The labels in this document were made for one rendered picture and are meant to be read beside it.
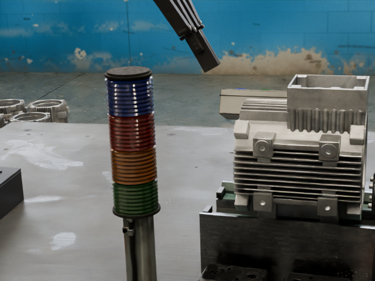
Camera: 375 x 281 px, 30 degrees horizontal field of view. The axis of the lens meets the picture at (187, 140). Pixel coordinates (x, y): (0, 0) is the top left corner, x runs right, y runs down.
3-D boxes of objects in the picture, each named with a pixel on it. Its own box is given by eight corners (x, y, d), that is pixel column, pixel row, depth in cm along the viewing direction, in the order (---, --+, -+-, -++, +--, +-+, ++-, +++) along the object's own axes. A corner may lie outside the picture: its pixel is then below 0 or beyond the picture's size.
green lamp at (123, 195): (165, 202, 95) (163, 171, 94) (150, 219, 90) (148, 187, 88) (124, 199, 97) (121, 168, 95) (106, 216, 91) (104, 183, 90)
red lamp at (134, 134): (162, 139, 92) (160, 106, 91) (146, 153, 87) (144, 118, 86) (120, 136, 94) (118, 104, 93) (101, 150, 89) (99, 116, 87)
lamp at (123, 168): (163, 171, 94) (162, 139, 92) (148, 187, 88) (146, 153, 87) (121, 168, 95) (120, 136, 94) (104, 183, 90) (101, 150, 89)
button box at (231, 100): (309, 123, 139) (311, 97, 140) (305, 117, 132) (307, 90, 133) (226, 119, 144) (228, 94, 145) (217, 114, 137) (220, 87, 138)
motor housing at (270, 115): (365, 194, 125) (369, 90, 119) (359, 239, 107) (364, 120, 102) (254, 187, 130) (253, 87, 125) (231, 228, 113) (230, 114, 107)
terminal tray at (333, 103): (368, 117, 116) (369, 75, 114) (364, 136, 107) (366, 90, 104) (295, 115, 120) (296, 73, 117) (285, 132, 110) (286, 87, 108)
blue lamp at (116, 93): (160, 106, 91) (159, 72, 90) (144, 118, 86) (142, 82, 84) (118, 104, 93) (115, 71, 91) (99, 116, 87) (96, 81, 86)
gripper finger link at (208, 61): (199, 29, 121) (198, 29, 120) (220, 64, 122) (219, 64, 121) (185, 37, 122) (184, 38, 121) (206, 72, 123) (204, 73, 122)
